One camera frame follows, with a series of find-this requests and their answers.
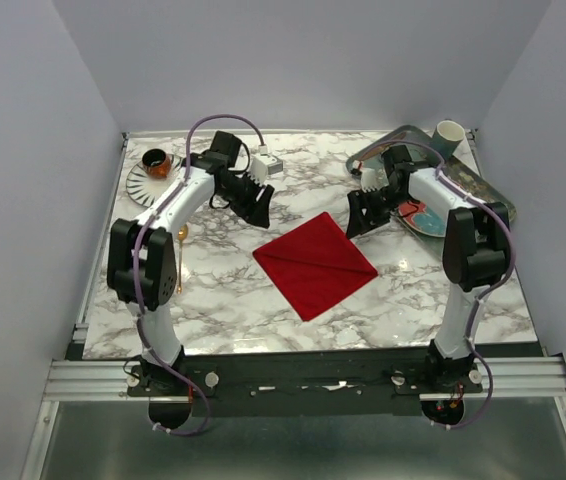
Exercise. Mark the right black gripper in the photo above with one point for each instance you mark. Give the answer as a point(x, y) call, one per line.
point(357, 223)

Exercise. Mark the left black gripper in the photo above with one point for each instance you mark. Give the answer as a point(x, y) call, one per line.
point(257, 213)

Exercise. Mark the red cloth napkin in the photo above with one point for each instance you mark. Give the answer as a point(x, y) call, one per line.
point(315, 266)

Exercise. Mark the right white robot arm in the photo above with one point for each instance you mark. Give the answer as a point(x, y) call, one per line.
point(478, 256)

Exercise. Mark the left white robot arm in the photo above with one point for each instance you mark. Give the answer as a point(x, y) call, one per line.
point(142, 264)

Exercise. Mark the red blue patterned plate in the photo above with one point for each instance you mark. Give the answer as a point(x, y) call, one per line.
point(419, 218)

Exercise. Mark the gold spoon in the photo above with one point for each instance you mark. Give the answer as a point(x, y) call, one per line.
point(181, 237)

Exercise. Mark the green floral tray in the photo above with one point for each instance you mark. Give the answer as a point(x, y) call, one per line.
point(462, 168)

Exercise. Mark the brown black teacup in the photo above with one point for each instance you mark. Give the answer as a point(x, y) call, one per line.
point(157, 163)

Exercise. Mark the striped white saucer plate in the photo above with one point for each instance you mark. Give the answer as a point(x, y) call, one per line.
point(143, 189)

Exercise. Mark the dark green white cup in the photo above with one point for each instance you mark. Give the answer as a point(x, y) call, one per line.
point(446, 137)

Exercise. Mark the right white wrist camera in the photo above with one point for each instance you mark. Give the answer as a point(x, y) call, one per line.
point(367, 177)

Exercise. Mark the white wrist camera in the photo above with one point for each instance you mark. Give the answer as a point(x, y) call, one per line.
point(263, 164)
point(367, 177)

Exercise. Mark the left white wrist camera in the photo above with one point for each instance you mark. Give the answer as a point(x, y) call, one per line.
point(263, 164)

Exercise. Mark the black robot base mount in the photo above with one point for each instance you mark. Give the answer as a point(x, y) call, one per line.
point(397, 381)

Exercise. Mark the aluminium rail frame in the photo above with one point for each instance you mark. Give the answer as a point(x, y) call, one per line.
point(90, 428)

